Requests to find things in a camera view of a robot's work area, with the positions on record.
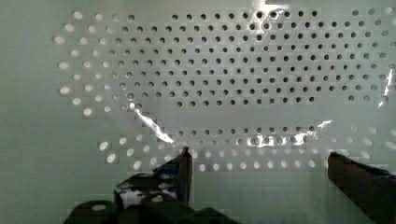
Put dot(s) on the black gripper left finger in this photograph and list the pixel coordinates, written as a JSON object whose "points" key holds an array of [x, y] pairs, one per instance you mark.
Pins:
{"points": [[172, 178]]}

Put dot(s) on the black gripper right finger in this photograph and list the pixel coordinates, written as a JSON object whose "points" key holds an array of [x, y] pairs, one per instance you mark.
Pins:
{"points": [[372, 189]]}

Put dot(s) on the mint green oval strainer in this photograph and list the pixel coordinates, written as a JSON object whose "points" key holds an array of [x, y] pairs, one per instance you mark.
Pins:
{"points": [[261, 91]]}

